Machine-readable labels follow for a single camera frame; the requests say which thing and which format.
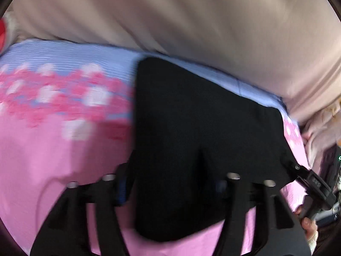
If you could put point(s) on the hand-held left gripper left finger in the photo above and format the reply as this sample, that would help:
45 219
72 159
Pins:
122 190

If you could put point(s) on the person's right forearm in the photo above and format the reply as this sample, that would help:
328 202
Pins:
313 243

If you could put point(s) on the black pants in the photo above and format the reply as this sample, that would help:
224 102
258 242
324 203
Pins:
186 125

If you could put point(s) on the pink floral blanket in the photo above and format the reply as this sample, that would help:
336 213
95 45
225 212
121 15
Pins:
53 152

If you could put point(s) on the white and red box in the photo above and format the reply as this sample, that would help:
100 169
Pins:
2 32

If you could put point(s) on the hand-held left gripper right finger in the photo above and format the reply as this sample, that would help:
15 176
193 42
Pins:
221 186

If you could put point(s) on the person's right hand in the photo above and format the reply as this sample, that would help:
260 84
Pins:
309 225

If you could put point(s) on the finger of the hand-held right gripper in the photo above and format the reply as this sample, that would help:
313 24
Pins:
296 168

